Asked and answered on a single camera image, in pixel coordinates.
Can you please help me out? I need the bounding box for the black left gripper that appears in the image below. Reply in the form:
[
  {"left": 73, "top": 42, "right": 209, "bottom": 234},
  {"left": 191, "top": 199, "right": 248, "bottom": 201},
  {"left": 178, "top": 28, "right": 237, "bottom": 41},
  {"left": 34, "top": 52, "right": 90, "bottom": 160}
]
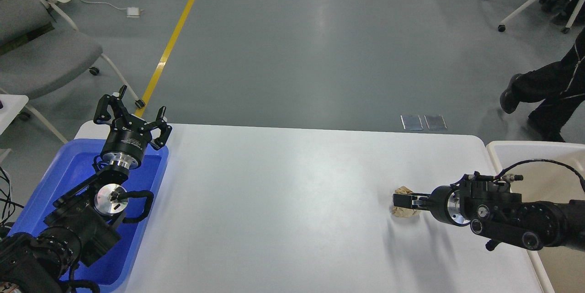
[{"left": 94, "top": 85, "right": 173, "bottom": 170}]

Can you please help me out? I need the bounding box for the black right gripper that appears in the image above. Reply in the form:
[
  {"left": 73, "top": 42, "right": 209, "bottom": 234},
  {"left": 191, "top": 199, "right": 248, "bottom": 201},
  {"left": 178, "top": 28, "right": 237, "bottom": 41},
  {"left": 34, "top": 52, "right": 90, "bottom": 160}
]
[{"left": 393, "top": 186, "right": 470, "bottom": 226}]

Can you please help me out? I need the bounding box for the brown paper ball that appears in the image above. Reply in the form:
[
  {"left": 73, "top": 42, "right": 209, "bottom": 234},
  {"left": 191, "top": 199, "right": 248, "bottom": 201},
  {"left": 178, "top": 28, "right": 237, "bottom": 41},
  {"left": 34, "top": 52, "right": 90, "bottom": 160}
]
[{"left": 391, "top": 186, "right": 421, "bottom": 218}]

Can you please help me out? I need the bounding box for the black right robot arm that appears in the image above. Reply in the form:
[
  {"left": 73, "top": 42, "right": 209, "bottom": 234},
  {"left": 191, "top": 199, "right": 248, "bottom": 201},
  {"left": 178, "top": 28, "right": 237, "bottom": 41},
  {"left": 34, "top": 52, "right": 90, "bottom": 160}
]
[{"left": 392, "top": 166, "right": 585, "bottom": 251}]

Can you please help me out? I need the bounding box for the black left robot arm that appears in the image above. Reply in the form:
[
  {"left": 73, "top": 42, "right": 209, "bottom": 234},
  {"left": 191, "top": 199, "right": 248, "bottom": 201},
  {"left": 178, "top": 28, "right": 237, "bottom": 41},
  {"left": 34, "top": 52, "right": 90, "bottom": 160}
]
[{"left": 0, "top": 85, "right": 173, "bottom": 293}]

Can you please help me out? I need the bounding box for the blue plastic bin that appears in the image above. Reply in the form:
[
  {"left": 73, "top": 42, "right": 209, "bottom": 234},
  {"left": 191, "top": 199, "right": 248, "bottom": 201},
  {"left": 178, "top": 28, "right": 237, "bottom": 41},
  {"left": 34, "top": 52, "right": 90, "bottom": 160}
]
[{"left": 10, "top": 139, "right": 169, "bottom": 293}]

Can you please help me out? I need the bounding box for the left metal floor plate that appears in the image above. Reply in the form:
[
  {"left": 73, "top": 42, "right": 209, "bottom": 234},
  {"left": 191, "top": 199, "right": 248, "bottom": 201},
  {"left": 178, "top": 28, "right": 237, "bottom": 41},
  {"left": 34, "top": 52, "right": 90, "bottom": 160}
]
[{"left": 400, "top": 115, "right": 424, "bottom": 131}]

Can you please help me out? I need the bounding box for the metal floor plate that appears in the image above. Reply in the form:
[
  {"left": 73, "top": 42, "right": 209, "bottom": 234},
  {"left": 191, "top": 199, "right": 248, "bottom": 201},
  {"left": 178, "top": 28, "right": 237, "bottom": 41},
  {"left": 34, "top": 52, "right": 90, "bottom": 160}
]
[
  {"left": 424, "top": 115, "right": 448, "bottom": 131},
  {"left": 400, "top": 115, "right": 424, "bottom": 131}
]

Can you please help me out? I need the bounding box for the right metal floor plate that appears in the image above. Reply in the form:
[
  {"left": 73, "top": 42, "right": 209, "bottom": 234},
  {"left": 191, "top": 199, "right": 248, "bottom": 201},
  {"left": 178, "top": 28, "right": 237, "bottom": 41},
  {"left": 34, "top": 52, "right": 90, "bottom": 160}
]
[{"left": 424, "top": 115, "right": 448, "bottom": 131}]

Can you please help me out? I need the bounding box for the grey office chair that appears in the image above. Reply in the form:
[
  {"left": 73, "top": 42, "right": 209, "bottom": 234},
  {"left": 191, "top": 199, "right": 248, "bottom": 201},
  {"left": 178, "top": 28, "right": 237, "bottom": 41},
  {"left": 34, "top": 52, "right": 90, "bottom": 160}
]
[{"left": 0, "top": 0, "right": 146, "bottom": 144}]

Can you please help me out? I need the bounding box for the white side table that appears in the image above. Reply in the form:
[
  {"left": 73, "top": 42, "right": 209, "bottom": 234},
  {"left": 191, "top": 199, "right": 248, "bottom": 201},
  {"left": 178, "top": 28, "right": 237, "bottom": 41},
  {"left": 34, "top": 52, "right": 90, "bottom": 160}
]
[{"left": 0, "top": 94, "right": 29, "bottom": 134}]

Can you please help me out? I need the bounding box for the white plastic bin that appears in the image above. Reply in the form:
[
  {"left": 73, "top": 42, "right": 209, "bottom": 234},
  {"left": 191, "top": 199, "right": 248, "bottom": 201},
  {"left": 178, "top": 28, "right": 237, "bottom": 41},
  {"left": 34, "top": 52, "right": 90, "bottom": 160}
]
[{"left": 487, "top": 141, "right": 585, "bottom": 293}]

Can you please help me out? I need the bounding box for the person in black clothes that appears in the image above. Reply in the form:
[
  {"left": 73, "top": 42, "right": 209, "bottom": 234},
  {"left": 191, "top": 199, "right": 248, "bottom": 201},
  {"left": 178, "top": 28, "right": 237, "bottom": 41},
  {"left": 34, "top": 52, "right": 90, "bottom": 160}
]
[{"left": 499, "top": 31, "right": 585, "bottom": 143}]

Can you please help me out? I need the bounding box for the white power adapter with cable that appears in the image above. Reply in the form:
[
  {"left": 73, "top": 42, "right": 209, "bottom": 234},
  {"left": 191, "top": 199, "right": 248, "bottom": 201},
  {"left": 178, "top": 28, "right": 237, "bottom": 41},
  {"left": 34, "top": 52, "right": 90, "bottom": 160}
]
[{"left": 79, "top": 0, "right": 144, "bottom": 18}]

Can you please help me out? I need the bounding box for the black cables bundle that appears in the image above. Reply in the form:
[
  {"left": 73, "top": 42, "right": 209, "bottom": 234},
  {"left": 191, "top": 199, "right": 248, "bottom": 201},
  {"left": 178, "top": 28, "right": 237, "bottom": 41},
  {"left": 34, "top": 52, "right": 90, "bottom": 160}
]
[{"left": 0, "top": 165, "right": 24, "bottom": 229}]

